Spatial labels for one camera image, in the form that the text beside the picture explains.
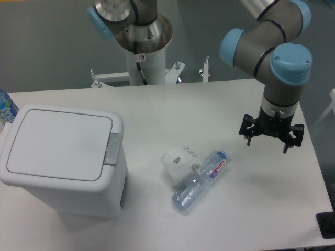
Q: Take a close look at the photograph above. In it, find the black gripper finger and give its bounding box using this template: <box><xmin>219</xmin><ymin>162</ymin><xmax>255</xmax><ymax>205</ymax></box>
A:
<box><xmin>239</xmin><ymin>114</ymin><xmax>262</xmax><ymax>146</ymax></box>
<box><xmin>282</xmin><ymin>124</ymin><xmax>305</xmax><ymax>154</ymax></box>

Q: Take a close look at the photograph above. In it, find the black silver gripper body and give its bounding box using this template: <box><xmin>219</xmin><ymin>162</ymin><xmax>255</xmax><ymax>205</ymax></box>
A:
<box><xmin>257</xmin><ymin>96</ymin><xmax>298</xmax><ymax>138</ymax></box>

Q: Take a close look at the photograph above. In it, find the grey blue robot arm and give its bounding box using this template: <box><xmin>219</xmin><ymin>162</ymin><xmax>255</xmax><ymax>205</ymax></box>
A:
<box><xmin>87</xmin><ymin>1</ymin><xmax>312</xmax><ymax>149</ymax></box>

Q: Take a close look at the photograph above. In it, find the white push-lid trash can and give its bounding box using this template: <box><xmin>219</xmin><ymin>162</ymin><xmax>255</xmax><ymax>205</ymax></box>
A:
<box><xmin>1</xmin><ymin>105</ymin><xmax>128</xmax><ymax>218</ymax></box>

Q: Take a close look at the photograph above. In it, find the crumpled white paper cup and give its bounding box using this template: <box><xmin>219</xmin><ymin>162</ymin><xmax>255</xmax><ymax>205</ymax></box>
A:
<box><xmin>161</xmin><ymin>145</ymin><xmax>201</xmax><ymax>190</ymax></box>

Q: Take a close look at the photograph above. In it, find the black device at table edge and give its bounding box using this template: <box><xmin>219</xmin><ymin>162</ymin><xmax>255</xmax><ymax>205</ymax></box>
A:
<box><xmin>316</xmin><ymin>211</ymin><xmax>334</xmax><ymax>239</ymax></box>

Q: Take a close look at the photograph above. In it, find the clear crushed plastic bottle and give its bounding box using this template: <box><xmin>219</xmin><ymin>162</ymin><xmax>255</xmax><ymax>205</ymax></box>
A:
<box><xmin>171</xmin><ymin>150</ymin><xmax>228</xmax><ymax>211</ymax></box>

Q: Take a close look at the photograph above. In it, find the blue labelled water bottle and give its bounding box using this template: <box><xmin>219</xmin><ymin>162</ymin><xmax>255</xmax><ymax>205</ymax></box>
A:
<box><xmin>1</xmin><ymin>89</ymin><xmax>19</xmax><ymax>125</ymax></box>

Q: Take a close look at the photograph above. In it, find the white frame at right edge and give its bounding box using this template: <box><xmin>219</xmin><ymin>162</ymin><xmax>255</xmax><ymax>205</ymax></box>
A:
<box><xmin>313</xmin><ymin>89</ymin><xmax>334</xmax><ymax>130</ymax></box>

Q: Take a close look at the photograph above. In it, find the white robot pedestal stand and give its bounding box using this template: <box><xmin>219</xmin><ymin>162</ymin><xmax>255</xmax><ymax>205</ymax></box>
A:
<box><xmin>90</xmin><ymin>14</ymin><xmax>213</xmax><ymax>89</ymax></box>

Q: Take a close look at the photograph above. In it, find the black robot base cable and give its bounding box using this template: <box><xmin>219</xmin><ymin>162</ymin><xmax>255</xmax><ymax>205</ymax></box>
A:
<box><xmin>133</xmin><ymin>40</ymin><xmax>149</xmax><ymax>86</ymax></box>

